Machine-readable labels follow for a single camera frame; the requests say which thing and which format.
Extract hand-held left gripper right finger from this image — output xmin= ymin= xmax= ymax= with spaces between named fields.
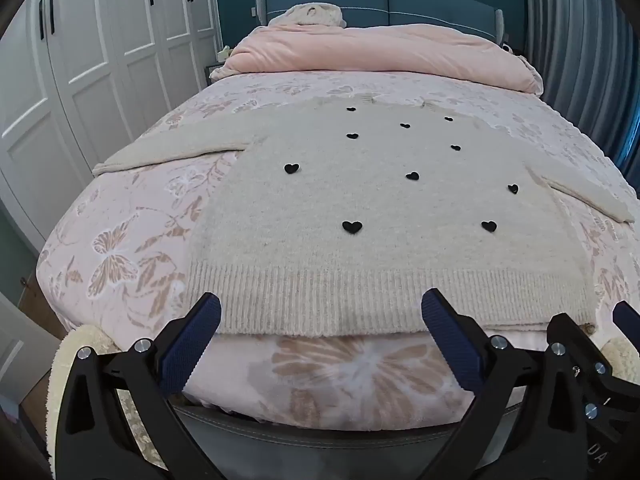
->
xmin=421 ymin=287 xmax=593 ymax=480

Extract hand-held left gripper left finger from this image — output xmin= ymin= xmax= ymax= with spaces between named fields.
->
xmin=54 ymin=291 xmax=223 ymax=480

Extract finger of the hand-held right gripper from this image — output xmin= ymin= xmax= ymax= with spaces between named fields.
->
xmin=612 ymin=300 xmax=640 ymax=335
xmin=547 ymin=312 xmax=640 ymax=427

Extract cream knit sweater black hearts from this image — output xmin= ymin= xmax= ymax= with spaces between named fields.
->
xmin=92 ymin=94 xmax=636 ymax=337

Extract grey bed footboard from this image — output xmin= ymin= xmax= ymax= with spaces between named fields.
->
xmin=167 ymin=400 xmax=506 ymax=480

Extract grey blue curtain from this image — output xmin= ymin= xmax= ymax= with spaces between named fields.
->
xmin=520 ymin=0 xmax=640 ymax=173

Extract pink duvet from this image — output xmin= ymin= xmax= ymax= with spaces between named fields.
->
xmin=210 ymin=25 xmax=543 ymax=95

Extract white wardrobe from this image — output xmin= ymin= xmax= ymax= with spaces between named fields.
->
xmin=0 ymin=0 xmax=222 ymax=256

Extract cream plush pillow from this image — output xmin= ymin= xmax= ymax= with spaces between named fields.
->
xmin=269 ymin=3 xmax=347 ymax=28

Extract blue bed headboard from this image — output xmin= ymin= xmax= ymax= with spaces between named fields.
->
xmin=255 ymin=0 xmax=507 ymax=45

